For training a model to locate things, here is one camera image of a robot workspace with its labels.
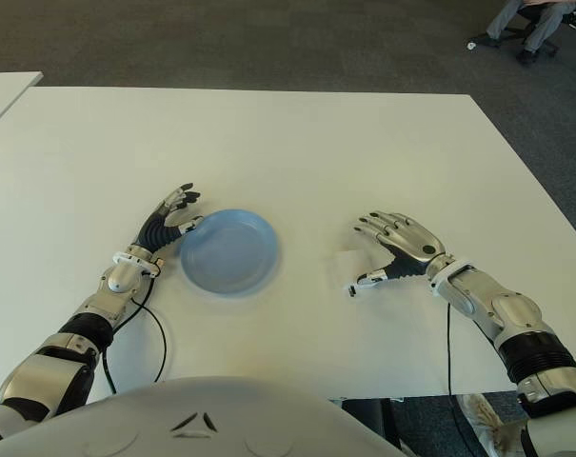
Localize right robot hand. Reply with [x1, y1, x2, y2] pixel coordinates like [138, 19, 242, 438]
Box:
[352, 210, 456, 289]

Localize white charger block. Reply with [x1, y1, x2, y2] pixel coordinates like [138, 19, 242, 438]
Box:
[333, 250, 368, 299]

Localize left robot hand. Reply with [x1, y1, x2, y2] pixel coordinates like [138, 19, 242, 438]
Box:
[133, 181, 205, 254]

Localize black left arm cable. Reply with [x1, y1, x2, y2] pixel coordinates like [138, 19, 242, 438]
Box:
[101, 285, 169, 394]

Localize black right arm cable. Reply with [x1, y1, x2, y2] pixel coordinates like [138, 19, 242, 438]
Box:
[446, 302, 484, 457]

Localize blue plastic plate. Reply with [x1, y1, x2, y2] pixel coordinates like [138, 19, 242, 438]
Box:
[179, 207, 284, 300]

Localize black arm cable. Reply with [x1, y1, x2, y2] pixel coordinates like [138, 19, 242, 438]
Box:
[446, 302, 484, 457]
[101, 285, 169, 394]

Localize black table leg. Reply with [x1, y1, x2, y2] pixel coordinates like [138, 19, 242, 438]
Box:
[339, 396, 408, 457]

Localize seated person legs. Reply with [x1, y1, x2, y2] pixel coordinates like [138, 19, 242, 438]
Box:
[474, 0, 576, 62]

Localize white side table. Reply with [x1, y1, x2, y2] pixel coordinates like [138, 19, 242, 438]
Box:
[0, 70, 44, 137]

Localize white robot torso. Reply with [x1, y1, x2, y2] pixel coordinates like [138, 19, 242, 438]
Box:
[0, 375, 408, 457]

